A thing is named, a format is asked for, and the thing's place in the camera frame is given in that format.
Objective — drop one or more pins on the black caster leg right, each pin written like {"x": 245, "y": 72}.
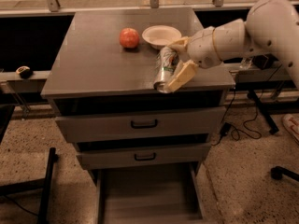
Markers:
{"x": 278, "y": 172}

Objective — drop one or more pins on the clear water bottle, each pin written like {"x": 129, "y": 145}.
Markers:
{"x": 246, "y": 63}

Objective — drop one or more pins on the red apple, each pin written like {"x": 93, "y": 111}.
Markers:
{"x": 129, "y": 38}

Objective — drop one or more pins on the grey drawer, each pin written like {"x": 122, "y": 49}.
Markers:
{"x": 156, "y": 194}
{"x": 91, "y": 128}
{"x": 140, "y": 156}

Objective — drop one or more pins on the small black box speaker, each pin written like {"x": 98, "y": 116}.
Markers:
{"x": 264, "y": 61}

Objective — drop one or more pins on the grey drawer cabinet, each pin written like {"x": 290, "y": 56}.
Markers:
{"x": 94, "y": 75}

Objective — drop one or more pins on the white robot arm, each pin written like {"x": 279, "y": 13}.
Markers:
{"x": 271, "y": 27}

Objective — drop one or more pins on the black yellow tape measure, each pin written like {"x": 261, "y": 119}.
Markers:
{"x": 24, "y": 72}

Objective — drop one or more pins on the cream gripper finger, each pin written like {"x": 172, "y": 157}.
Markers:
{"x": 183, "y": 74}
{"x": 180, "y": 45}

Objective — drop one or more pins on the grey middle drawer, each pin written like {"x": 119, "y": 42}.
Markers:
{"x": 140, "y": 156}

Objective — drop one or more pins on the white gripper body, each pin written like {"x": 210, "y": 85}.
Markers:
{"x": 202, "y": 47}

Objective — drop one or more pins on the green 7up can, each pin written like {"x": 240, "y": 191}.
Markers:
{"x": 166, "y": 64}

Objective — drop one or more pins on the grey top drawer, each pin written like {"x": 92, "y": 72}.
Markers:
{"x": 91, "y": 128}

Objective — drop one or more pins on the grey bottom drawer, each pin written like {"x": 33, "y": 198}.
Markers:
{"x": 156, "y": 194}

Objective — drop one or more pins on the white bowl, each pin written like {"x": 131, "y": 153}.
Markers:
{"x": 159, "y": 36}

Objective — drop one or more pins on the black stand leg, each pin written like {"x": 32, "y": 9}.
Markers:
{"x": 273, "y": 128}

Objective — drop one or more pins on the white red sneaker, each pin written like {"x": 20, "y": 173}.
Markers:
{"x": 291, "y": 124}

